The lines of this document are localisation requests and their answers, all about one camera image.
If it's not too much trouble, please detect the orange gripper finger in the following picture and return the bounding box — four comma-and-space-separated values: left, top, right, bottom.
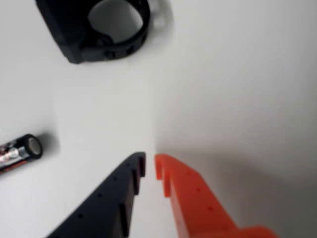
154, 153, 281, 238

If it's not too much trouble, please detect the black plastic ring clip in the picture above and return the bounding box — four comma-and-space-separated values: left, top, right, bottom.
34, 0, 152, 64

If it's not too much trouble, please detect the black AA battery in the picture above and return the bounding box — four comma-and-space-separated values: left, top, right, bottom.
0, 133, 43, 176

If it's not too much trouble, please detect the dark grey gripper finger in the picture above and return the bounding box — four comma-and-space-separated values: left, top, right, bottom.
46, 151, 147, 238

